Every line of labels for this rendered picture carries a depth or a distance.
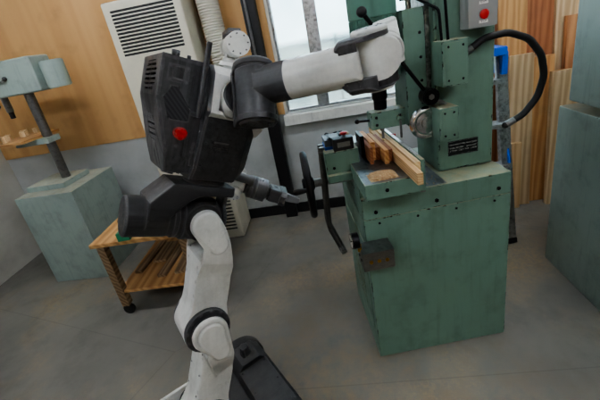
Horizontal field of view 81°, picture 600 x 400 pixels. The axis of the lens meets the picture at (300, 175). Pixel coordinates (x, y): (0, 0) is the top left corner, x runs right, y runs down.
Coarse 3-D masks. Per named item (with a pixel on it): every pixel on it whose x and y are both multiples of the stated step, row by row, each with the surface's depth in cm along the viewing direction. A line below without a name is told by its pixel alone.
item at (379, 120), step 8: (368, 112) 142; (376, 112) 139; (384, 112) 139; (392, 112) 139; (400, 112) 139; (376, 120) 139; (384, 120) 140; (392, 120) 140; (376, 128) 141; (384, 128) 141
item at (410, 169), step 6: (372, 132) 159; (396, 150) 133; (396, 156) 129; (402, 156) 126; (396, 162) 130; (402, 162) 124; (408, 162) 120; (402, 168) 125; (408, 168) 118; (414, 168) 115; (408, 174) 119; (414, 174) 113; (420, 174) 111; (414, 180) 114; (420, 180) 111
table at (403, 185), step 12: (360, 156) 145; (360, 168) 134; (372, 168) 131; (384, 168) 129; (396, 168) 127; (336, 180) 140; (360, 180) 124; (384, 180) 120; (396, 180) 119; (408, 180) 119; (372, 192) 119; (384, 192) 120; (396, 192) 120; (408, 192) 120
